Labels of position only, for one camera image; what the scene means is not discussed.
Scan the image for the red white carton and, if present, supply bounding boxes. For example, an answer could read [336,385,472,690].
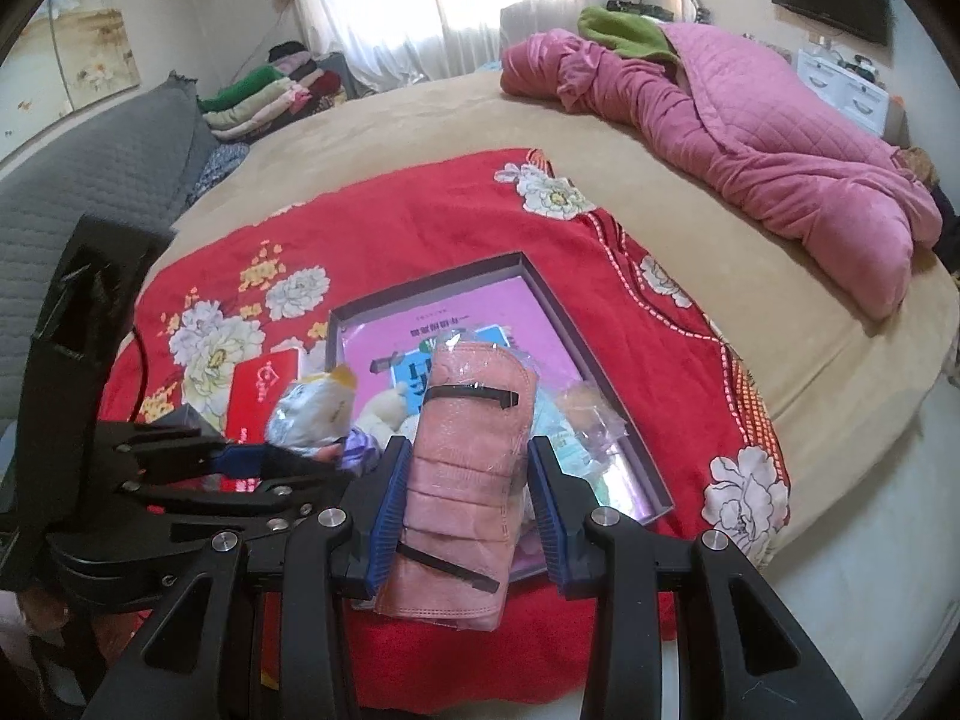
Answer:
[223,345,302,443]

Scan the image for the beige sponge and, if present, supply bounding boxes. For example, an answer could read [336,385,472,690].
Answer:
[559,382,627,466]

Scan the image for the yellow white packet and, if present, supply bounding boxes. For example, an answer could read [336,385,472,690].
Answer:
[266,364,361,466]

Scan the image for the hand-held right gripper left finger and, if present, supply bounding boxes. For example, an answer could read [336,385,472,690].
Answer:
[79,435,413,720]

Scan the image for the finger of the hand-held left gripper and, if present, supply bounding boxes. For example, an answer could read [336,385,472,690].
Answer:
[112,424,335,481]
[120,480,316,533]

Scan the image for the green cloth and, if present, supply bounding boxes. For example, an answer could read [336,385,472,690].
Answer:
[577,6,672,61]

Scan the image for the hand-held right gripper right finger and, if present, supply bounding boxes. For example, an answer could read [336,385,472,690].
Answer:
[525,435,863,720]

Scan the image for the grey quilted headboard cushion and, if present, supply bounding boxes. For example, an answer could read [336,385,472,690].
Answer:
[0,75,218,428]

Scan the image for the black cable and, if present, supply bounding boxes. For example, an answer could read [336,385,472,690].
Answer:
[127,326,151,421]

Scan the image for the pink towel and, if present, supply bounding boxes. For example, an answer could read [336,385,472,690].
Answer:
[373,337,537,635]

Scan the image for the brown furry thing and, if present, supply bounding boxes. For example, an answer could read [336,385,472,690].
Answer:
[892,146,942,192]

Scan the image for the shallow box pink inside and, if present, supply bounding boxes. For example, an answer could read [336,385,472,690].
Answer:
[326,251,676,612]

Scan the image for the wall painting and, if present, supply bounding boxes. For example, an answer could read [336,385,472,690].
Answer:
[0,0,143,158]

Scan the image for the pink quilted blanket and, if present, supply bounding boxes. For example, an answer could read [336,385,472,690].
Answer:
[499,22,944,320]

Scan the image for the floral tissue pack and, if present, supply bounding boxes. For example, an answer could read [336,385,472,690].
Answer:
[529,397,593,481]

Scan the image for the beige bed cover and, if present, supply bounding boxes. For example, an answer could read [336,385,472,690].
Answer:
[169,67,960,601]

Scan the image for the stack of folded clothes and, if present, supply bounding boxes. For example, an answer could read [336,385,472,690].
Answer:
[196,41,350,142]

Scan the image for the white purple plush toy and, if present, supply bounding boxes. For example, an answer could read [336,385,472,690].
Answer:
[345,382,425,477]

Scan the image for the blue patterned cloth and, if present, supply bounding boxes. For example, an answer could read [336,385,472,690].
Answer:
[191,141,252,200]

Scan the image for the red floral blanket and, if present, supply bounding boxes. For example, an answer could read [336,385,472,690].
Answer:
[97,148,792,720]

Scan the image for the white sheer curtain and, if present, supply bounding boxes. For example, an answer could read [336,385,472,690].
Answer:
[281,0,571,95]

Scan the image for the white dresser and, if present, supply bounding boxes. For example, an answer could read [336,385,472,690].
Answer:
[795,49,897,140]

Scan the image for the grey chair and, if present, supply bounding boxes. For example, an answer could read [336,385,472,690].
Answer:
[501,4,582,53]

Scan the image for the black box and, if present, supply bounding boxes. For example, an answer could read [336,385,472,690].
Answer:
[154,405,226,440]

